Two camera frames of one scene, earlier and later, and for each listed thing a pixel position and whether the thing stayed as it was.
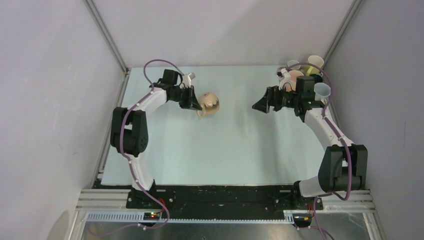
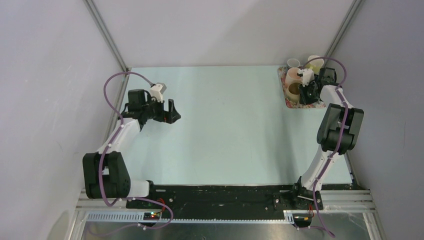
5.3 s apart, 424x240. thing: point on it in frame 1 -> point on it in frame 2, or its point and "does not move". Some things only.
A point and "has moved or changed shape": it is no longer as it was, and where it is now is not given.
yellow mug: [309, 70] does not move
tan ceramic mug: [209, 103] has moved or changed shape
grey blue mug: [292, 62] does not move
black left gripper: [191, 102] -> [169, 117]
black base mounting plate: [220, 198] does not move
